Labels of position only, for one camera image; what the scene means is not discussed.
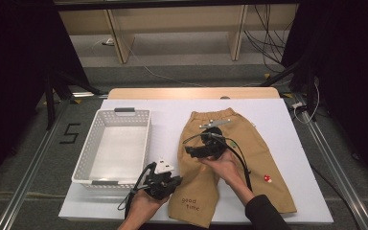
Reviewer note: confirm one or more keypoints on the light wooden table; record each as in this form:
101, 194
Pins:
172, 93

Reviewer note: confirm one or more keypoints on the light wooden shelf unit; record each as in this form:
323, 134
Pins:
179, 19

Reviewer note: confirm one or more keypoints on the black curtain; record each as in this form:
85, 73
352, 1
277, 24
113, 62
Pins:
12, 80
357, 80

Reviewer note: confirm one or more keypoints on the long aluminium rail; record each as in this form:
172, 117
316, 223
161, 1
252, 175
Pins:
26, 179
348, 190

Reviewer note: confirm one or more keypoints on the dark round table grommet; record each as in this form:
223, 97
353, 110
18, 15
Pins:
225, 97

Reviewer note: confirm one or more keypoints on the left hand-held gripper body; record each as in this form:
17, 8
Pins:
159, 187

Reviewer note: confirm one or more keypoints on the white perforated plastic basket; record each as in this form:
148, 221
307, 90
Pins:
115, 150

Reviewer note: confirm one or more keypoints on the black horizontal frame bar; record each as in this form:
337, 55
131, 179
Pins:
172, 4

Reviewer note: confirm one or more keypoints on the tan pants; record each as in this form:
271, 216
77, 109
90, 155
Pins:
262, 153

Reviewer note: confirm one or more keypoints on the person's left hand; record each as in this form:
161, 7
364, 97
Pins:
143, 209

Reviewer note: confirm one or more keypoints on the black metal stand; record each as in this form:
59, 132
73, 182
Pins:
49, 105
310, 92

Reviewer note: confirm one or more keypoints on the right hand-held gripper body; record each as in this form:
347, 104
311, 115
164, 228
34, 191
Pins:
212, 147

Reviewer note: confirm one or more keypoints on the short aluminium rail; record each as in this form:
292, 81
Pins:
86, 94

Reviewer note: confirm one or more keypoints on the small white plug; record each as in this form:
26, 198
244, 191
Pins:
109, 41

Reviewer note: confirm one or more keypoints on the white foam board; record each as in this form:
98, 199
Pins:
278, 118

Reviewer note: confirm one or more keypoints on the person's right hand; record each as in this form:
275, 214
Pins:
225, 169

